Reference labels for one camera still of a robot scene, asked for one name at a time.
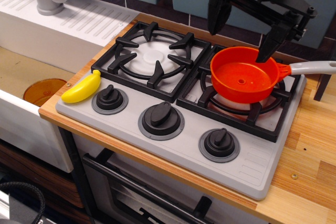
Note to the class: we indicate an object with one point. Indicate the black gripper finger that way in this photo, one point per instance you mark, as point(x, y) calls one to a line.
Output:
point(272, 42)
point(218, 14)

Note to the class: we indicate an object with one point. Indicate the black left burner grate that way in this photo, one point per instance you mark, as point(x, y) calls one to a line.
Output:
point(152, 60)

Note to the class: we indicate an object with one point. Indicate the black burner grate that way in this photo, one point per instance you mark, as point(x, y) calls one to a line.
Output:
point(152, 60)
point(270, 119)

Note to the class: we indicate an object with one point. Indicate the black right burner grate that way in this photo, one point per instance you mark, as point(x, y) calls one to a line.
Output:
point(270, 119)

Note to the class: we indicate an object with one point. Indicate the grey toy stove top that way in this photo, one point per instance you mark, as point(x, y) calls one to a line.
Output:
point(250, 173)

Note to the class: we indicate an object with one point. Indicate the black right stove knob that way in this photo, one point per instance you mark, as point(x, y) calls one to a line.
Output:
point(219, 145)

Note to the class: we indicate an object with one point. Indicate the black stove knob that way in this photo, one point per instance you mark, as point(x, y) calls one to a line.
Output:
point(110, 101)
point(219, 145)
point(161, 122)

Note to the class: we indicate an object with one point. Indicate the black middle stove knob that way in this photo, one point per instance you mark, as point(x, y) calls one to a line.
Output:
point(161, 122)

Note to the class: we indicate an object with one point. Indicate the black left stove knob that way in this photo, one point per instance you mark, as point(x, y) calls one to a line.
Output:
point(110, 101)

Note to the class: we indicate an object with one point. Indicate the yellow toy banana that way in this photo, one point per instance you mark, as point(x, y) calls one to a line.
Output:
point(83, 89)

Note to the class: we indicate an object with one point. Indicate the white toy sink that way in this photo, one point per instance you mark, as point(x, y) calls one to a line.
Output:
point(36, 47)

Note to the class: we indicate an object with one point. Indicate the orange translucent plate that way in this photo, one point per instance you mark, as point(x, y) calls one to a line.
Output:
point(39, 92)

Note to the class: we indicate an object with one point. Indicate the toy oven door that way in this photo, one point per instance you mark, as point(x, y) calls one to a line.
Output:
point(134, 193)

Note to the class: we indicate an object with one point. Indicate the orange pan with grey handle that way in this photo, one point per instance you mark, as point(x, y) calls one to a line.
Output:
point(237, 77)

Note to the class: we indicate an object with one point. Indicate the dark wooden post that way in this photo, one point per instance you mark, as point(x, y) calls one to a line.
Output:
point(322, 85)

